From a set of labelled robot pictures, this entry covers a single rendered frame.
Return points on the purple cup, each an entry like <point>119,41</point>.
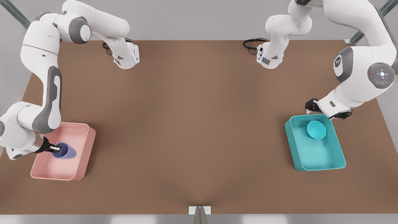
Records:
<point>66,151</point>

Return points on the teal bowl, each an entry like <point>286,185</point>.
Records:
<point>316,130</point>

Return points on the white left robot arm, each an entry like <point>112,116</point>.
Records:
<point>363,74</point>

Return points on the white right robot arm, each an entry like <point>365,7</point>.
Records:
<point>40,53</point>

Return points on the pink box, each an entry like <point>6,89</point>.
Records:
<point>76,146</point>

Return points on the teal box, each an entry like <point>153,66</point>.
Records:
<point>314,155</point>

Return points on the silver frame post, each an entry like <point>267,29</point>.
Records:
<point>17,14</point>
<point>199,214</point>
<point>387,7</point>

